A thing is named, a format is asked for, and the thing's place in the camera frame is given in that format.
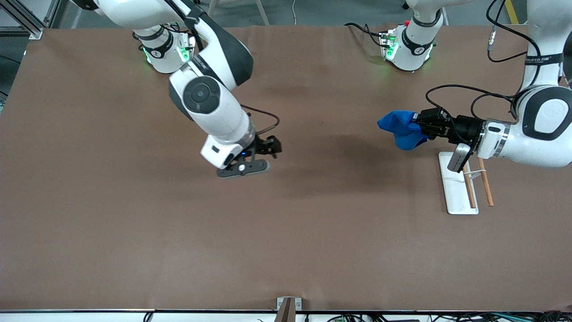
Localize black left arm base cable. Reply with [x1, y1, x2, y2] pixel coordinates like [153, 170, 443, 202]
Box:
[344, 22, 389, 49]

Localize grey metal table bracket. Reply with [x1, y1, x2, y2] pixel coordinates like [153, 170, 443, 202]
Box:
[277, 297, 302, 312]

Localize tangled cable bundle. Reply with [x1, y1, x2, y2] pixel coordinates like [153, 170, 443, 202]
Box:
[326, 311, 572, 322]

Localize white towel rack base tray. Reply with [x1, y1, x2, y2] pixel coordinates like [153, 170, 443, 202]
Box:
[438, 152, 479, 215]

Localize blue towel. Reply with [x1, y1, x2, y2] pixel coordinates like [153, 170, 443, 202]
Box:
[378, 110, 429, 151]

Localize black cable with grey connector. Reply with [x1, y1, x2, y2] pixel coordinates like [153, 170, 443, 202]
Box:
[486, 0, 543, 63]

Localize aluminium frame profile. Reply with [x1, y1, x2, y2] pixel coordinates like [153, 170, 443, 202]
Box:
[0, 0, 61, 40]

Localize brown bar at table edge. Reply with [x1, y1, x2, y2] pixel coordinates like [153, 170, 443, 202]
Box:
[274, 299, 296, 322]

